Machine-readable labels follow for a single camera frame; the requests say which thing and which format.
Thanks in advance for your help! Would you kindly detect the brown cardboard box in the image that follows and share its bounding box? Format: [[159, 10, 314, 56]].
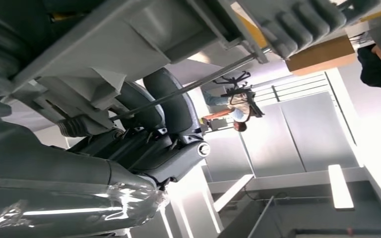
[[286, 35, 358, 77]]

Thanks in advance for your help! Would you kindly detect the black office chair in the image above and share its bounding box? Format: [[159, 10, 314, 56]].
[[212, 70, 265, 118]]

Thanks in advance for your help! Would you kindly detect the person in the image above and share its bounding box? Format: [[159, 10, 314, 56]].
[[203, 91, 264, 133], [357, 44, 381, 107]]

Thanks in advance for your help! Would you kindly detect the grey metal railing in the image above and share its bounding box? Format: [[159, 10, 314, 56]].
[[253, 72, 331, 103]]

